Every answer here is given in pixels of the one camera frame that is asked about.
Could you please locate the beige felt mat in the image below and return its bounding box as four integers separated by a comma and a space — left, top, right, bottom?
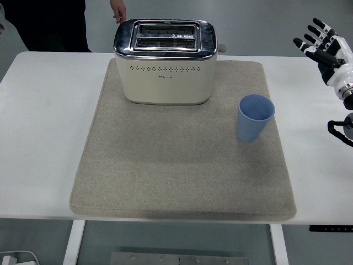
68, 59, 297, 222

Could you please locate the person's hand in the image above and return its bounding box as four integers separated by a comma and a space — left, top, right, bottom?
109, 0, 127, 24

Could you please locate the person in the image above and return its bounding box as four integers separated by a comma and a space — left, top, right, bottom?
0, 0, 93, 53

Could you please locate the blue ribbed plastic cup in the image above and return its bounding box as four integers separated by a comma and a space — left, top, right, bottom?
236, 94, 276, 143

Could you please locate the white table leg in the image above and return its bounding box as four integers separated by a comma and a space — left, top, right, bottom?
62, 220, 87, 265
269, 224, 290, 265

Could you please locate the white cable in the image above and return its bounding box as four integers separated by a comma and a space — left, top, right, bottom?
0, 250, 40, 265

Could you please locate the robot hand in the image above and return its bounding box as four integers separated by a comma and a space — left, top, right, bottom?
292, 18, 353, 96

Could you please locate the cream and chrome toaster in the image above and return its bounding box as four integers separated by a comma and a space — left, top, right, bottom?
113, 18, 228, 106

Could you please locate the black table control panel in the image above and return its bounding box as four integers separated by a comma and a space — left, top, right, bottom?
308, 225, 353, 233

